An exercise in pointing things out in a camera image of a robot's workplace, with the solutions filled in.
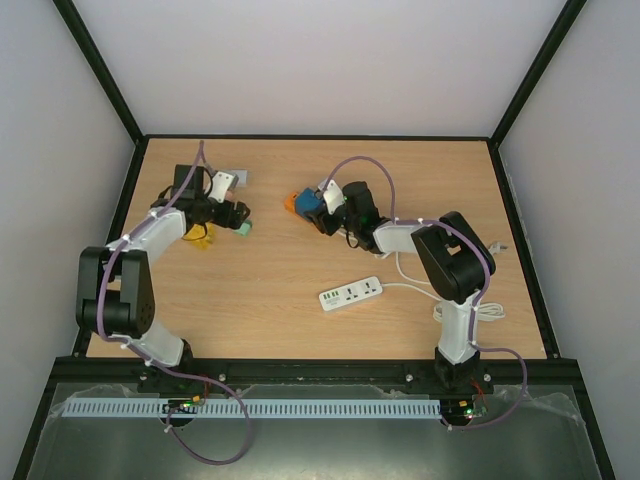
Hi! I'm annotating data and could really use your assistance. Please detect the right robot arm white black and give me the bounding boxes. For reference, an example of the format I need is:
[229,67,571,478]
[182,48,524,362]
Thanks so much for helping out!
[293,181,496,392]

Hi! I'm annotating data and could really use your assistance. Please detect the yellow cube socket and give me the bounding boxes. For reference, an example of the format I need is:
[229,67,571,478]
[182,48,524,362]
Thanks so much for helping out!
[182,223,216,251]

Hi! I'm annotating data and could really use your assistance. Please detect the orange strip white cable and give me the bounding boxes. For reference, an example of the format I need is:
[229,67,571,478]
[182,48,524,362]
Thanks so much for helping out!
[374,239,507,286]

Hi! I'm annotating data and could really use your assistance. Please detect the white power strip cable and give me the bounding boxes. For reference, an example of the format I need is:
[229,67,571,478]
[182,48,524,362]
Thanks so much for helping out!
[381,281,506,323]

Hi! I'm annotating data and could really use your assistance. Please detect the white power strip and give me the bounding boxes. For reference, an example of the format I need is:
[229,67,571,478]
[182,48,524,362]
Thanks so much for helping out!
[318,276,383,312]

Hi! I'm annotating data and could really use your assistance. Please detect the blue cube socket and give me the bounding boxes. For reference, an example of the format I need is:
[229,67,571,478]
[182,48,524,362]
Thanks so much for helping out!
[294,188,323,223]

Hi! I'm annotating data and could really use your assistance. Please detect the purple cable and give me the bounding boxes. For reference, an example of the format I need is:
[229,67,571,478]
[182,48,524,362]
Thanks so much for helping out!
[324,155,530,432]
[97,140,251,464]

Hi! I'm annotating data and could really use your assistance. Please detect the light blue slotted cable duct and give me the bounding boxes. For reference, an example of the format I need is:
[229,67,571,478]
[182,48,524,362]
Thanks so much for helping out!
[61,398,441,420]

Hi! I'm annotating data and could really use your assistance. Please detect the orange power strip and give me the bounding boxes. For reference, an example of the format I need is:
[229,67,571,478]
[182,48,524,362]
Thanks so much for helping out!
[284,192,300,218]

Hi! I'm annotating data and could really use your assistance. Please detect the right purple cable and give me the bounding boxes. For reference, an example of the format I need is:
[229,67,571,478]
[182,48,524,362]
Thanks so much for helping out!
[324,155,530,432]

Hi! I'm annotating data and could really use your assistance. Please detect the white charger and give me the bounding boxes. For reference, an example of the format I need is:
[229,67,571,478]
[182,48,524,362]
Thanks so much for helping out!
[232,169,249,188]

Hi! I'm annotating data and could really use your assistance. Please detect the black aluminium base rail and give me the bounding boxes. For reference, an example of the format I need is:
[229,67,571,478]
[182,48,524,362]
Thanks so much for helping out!
[49,354,581,396]

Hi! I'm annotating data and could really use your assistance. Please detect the green usb adapter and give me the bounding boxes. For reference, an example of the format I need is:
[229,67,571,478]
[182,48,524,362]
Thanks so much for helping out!
[234,220,252,237]

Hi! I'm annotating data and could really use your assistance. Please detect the black enclosure frame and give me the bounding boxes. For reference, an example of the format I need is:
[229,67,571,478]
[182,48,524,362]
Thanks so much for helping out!
[14,1,615,479]

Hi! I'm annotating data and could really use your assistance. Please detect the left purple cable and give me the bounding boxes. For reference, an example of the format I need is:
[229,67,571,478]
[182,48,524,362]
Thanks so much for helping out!
[97,140,251,464]

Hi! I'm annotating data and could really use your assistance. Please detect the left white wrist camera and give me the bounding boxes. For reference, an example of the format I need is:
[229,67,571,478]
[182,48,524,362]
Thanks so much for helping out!
[207,170,238,203]

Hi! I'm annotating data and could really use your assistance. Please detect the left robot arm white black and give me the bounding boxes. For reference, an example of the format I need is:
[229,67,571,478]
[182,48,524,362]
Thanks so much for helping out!
[76,165,250,368]

